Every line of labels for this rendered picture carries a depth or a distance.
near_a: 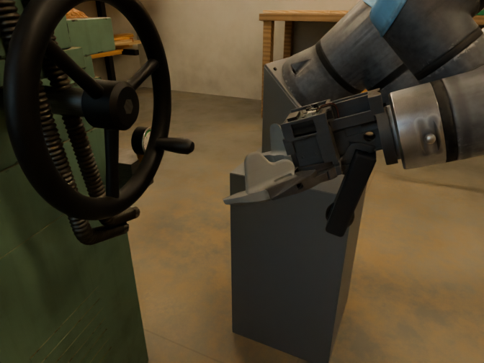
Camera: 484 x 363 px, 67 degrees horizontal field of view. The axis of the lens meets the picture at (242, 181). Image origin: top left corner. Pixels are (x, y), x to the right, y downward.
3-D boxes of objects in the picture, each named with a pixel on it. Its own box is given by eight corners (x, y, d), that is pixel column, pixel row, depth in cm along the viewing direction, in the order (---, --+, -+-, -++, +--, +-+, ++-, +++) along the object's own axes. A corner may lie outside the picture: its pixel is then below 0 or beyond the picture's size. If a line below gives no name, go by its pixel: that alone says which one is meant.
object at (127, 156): (137, 198, 80) (132, 164, 76) (89, 190, 83) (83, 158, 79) (155, 181, 87) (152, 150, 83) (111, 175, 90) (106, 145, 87)
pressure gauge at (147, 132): (146, 168, 77) (141, 132, 73) (130, 166, 78) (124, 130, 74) (160, 158, 82) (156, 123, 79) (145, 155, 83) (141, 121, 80)
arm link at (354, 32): (332, 34, 87) (396, -28, 76) (377, 89, 87) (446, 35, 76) (310, 39, 76) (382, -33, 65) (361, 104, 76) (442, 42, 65)
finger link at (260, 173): (209, 166, 42) (279, 136, 44) (226, 209, 44) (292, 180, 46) (215, 171, 39) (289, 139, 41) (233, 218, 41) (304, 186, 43)
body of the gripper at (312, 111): (286, 110, 48) (382, 83, 44) (304, 168, 51) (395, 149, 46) (274, 127, 42) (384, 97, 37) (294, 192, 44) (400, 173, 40)
